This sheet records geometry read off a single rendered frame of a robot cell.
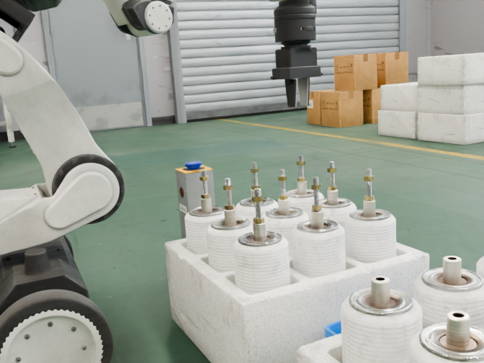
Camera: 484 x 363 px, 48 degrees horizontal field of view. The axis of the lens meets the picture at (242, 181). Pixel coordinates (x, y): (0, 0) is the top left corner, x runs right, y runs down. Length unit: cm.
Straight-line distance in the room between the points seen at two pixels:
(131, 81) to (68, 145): 497
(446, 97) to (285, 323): 287
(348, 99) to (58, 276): 396
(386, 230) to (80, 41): 521
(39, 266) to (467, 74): 295
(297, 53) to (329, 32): 584
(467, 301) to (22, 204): 81
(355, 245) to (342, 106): 372
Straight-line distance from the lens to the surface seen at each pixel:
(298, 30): 117
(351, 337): 68
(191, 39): 624
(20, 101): 110
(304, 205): 120
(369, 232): 102
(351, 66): 481
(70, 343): 99
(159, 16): 142
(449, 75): 361
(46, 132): 113
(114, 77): 604
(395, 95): 401
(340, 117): 471
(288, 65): 117
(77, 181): 109
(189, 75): 621
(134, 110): 609
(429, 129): 375
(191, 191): 127
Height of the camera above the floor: 54
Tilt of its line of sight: 12 degrees down
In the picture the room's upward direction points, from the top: 4 degrees counter-clockwise
